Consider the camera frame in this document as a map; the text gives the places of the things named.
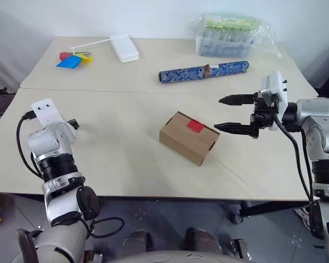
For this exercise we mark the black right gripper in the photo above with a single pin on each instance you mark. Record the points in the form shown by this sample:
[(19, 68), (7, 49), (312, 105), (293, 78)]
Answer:
[(263, 115)]

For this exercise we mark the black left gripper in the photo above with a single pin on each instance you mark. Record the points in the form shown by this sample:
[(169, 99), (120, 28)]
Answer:
[(73, 123)]

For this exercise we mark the brown cardboard box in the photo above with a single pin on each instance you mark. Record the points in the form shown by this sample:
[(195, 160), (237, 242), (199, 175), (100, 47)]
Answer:
[(186, 143)]

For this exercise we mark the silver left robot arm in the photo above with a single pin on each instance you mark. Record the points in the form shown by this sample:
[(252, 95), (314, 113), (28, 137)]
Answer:
[(59, 204)]

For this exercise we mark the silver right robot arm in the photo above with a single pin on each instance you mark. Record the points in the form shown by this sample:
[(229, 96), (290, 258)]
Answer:
[(318, 109)]

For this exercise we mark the red tape patch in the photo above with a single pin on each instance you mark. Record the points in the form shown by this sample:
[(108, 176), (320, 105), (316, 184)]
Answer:
[(196, 126)]

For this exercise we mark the white flat rectangular box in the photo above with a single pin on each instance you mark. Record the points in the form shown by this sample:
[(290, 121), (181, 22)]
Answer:
[(124, 48)]

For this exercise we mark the blue flat piece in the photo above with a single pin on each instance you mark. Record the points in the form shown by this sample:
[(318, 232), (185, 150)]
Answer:
[(68, 63)]

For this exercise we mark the yellow flat piece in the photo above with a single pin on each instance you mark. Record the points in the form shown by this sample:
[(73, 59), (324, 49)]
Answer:
[(87, 58)]

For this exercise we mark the blue patterned long roll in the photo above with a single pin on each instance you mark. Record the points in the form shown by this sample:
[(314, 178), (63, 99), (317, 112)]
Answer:
[(181, 75)]

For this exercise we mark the red flat piece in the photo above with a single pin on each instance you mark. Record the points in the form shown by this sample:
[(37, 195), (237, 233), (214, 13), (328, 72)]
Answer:
[(63, 55)]

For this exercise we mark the green-capped tube pack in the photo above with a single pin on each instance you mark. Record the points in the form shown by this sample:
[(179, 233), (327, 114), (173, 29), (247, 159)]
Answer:
[(224, 38)]

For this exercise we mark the clear plastic bag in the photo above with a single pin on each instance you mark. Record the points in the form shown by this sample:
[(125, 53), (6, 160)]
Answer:
[(263, 35)]

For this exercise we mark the black table caster wheel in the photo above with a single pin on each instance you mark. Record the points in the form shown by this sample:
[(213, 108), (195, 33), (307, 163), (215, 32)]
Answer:
[(236, 217)]

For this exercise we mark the red and white floor object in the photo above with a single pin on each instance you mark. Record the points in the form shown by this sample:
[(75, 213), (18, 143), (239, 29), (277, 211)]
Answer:
[(303, 216)]

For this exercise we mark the dark rounded shape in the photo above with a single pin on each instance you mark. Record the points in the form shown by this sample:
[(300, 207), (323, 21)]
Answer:
[(138, 243)]

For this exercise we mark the grey robot torso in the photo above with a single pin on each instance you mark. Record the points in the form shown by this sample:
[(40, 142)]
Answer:
[(167, 257)]

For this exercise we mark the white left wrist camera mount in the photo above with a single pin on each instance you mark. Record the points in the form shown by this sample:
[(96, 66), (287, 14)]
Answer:
[(48, 112)]

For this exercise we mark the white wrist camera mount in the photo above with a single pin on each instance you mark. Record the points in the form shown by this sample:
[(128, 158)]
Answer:
[(277, 85), (48, 112)]

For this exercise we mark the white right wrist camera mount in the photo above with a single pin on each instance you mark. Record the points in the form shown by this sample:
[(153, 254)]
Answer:
[(277, 85)]

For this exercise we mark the black table frame bar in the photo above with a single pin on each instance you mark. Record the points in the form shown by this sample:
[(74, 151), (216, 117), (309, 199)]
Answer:
[(274, 208)]

